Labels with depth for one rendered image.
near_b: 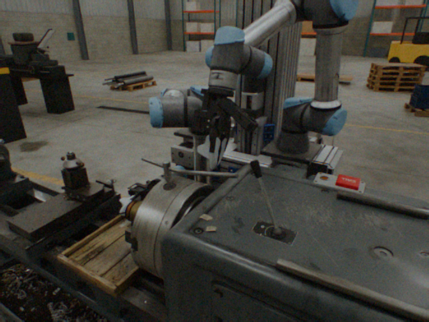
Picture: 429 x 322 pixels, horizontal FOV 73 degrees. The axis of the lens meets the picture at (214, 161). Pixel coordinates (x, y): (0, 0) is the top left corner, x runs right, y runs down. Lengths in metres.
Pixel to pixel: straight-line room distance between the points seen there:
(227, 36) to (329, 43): 0.46
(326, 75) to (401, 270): 0.72
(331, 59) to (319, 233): 0.66
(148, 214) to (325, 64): 0.78
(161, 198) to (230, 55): 0.42
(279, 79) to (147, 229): 0.96
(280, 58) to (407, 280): 1.08
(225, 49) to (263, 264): 0.50
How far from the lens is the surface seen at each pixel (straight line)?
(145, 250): 0.85
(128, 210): 1.03
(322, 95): 1.18
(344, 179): 0.90
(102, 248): 1.25
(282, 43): 1.45
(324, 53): 1.13
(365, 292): 0.56
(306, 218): 0.72
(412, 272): 0.67
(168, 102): 1.07
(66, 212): 1.36
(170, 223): 0.79
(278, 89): 1.48
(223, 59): 0.76
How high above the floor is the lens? 1.66
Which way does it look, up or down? 25 degrees down
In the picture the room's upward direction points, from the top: straight up
